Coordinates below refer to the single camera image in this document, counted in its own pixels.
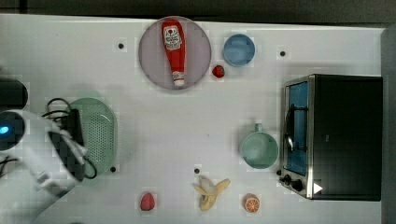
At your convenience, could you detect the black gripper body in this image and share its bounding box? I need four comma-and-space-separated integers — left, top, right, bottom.
49, 109, 85, 181

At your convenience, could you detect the green plastic strainer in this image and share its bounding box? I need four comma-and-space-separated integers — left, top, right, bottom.
71, 97, 118, 178

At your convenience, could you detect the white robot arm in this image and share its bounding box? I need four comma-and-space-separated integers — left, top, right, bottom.
1, 109, 87, 224

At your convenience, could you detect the black cylinder pot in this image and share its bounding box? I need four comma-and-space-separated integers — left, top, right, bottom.
0, 77, 28, 111

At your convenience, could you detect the grey round plate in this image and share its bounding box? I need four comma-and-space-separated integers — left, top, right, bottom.
138, 16, 211, 90

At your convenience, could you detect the red fruit toy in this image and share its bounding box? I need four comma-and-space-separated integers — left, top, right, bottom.
140, 192, 155, 211

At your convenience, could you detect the red ketchup bottle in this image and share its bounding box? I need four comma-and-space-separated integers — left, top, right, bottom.
162, 19, 186, 87

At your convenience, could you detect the peeled banana toy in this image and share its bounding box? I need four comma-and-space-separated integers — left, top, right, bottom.
193, 175, 231, 211

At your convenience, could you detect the red strawberry toy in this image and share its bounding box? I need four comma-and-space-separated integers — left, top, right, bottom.
212, 65, 225, 78

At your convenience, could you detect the blue bowl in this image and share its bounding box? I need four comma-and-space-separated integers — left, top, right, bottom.
223, 34, 256, 67

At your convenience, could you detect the green mug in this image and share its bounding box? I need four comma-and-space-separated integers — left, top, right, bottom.
238, 123, 278, 169

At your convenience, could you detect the orange half toy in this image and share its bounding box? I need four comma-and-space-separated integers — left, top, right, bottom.
243, 193, 261, 213

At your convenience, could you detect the black toaster oven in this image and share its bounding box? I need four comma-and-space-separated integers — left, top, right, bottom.
276, 74, 383, 202

